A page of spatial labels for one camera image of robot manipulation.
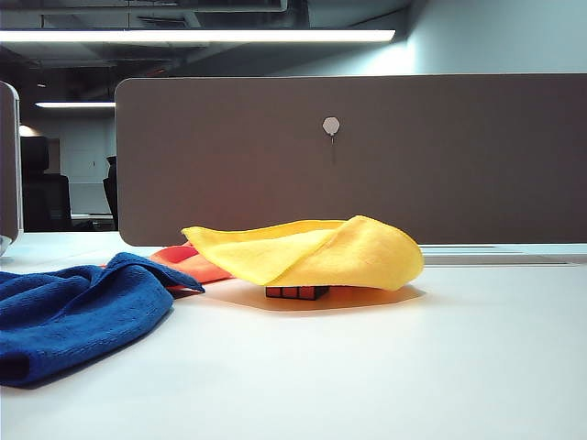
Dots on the yellow microfiber rag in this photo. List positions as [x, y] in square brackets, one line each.
[344, 261]

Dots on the Rubik's cube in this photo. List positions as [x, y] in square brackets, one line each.
[289, 292]

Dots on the orange microfiber rag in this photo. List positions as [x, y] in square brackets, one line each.
[202, 270]

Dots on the blue microfiber rag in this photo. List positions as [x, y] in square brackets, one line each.
[82, 316]

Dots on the brown desk partition panel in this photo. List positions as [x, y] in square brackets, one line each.
[229, 160]

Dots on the white round adhesive hook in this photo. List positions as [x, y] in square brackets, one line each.
[330, 124]

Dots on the dark chair backrest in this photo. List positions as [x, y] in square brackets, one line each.
[110, 192]

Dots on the long ceiling light strip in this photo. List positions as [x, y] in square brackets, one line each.
[183, 36]

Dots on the black office chair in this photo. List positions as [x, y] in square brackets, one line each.
[46, 201]

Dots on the short ceiling light strip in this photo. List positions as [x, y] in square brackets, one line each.
[73, 104]

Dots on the white curved object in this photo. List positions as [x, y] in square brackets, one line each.
[3, 245]

